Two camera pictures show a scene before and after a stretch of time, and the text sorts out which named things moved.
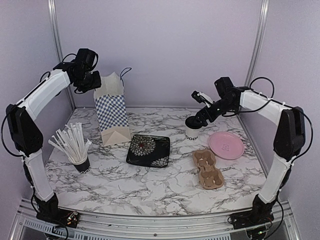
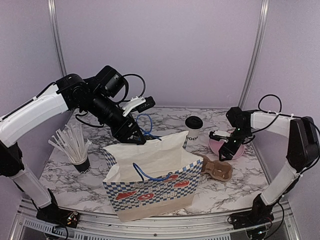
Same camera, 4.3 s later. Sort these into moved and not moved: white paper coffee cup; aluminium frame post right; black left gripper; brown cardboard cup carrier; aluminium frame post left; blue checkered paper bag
Moved: brown cardboard cup carrier; blue checkered paper bag; black left gripper
Not moved: white paper coffee cup; aluminium frame post right; aluminium frame post left
